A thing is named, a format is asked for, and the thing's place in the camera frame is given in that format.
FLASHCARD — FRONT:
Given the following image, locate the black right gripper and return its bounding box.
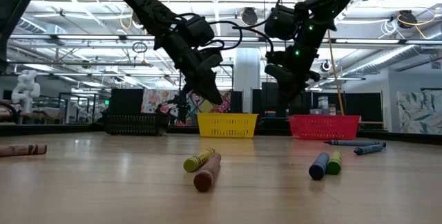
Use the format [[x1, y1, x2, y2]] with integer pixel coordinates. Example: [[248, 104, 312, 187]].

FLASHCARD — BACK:
[[276, 30, 320, 116]]

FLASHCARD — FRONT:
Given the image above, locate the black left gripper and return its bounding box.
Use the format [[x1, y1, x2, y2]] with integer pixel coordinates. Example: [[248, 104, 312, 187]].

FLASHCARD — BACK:
[[155, 30, 224, 106]]

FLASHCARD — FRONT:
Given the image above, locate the colourful patchwork quilt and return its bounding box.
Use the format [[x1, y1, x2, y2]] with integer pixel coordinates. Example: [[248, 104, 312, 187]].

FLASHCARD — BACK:
[[184, 88, 232, 127]]

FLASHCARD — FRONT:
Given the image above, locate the black cabinet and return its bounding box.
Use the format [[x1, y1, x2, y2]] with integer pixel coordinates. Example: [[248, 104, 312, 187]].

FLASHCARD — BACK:
[[251, 82, 314, 128]]

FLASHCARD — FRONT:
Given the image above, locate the stack of storage boxes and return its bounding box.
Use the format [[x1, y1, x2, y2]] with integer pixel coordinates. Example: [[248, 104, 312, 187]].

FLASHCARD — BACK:
[[317, 95, 338, 116]]

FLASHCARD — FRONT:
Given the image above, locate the yellow plastic basket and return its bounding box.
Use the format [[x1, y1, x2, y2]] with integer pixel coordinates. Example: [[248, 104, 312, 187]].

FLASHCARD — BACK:
[[195, 113, 259, 139]]

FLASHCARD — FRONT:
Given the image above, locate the white pillar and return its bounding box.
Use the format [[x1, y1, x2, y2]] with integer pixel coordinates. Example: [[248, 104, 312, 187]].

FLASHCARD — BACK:
[[234, 47, 260, 114]]

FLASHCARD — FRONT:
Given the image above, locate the red plastic basket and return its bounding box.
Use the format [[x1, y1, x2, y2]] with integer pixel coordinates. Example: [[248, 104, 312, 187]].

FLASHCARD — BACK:
[[289, 115, 362, 141]]

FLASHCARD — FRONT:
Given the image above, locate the floral print cloth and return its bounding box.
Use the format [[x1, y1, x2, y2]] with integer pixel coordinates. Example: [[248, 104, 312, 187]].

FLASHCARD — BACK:
[[141, 88, 180, 114]]

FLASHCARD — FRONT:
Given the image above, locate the green crayon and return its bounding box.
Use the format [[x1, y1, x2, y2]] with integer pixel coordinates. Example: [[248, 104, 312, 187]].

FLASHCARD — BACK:
[[326, 150, 343, 176], [182, 147, 216, 174]]

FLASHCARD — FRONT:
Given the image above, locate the black partition panel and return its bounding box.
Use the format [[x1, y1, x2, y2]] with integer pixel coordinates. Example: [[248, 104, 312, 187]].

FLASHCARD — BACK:
[[109, 88, 144, 115], [312, 91, 383, 123]]

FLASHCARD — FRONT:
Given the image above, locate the brown crayon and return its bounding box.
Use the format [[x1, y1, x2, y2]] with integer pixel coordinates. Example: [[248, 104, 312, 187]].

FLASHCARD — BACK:
[[0, 144, 48, 158], [193, 152, 222, 194]]

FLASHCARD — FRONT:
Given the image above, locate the black plastic basket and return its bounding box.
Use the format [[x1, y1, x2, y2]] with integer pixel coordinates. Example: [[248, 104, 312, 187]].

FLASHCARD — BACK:
[[102, 112, 162, 137]]

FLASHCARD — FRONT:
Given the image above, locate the leaf print cloth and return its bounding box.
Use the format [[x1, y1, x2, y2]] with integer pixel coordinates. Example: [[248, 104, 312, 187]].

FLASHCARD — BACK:
[[396, 91, 442, 135]]

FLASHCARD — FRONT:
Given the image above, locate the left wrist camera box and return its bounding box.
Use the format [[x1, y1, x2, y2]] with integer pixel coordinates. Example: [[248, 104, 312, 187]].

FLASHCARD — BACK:
[[196, 49, 224, 75]]

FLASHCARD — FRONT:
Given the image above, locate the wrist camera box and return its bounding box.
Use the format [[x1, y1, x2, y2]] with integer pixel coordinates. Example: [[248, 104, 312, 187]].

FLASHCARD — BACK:
[[264, 51, 293, 80], [196, 49, 224, 75]]

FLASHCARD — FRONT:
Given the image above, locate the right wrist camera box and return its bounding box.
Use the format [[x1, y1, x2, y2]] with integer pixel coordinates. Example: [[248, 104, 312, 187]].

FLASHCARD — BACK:
[[264, 51, 293, 80]]

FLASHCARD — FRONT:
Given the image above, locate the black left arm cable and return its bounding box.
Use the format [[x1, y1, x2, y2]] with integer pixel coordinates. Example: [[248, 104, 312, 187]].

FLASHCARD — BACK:
[[174, 11, 244, 52]]

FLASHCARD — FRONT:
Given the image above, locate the grey ventilation duct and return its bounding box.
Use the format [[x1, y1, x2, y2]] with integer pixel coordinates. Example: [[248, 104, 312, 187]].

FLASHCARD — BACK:
[[15, 16, 66, 37], [374, 44, 442, 66]]

